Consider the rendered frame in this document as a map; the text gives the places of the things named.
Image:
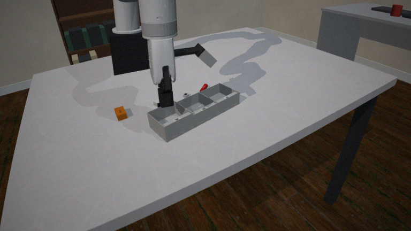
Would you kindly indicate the orange block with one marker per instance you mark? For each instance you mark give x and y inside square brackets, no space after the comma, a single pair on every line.
[120,113]

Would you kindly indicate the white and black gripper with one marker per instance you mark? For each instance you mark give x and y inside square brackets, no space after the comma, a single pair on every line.
[162,60]

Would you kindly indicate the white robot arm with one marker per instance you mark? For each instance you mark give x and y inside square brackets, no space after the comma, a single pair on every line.
[158,19]

